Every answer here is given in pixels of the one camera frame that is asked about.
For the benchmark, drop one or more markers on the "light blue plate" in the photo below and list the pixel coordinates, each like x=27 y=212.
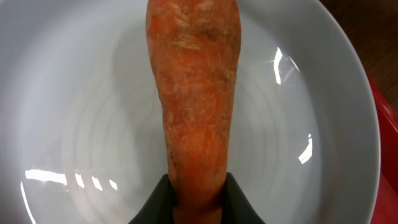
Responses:
x=81 y=120

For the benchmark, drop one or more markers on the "red plastic tray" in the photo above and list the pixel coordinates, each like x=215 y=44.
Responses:
x=385 y=211

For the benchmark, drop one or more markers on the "orange carrot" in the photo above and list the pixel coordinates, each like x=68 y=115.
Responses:
x=194 y=47

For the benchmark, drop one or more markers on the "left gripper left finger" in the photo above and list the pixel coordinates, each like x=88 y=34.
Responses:
x=158 y=207

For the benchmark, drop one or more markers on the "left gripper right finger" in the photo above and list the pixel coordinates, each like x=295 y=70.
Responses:
x=236 y=207

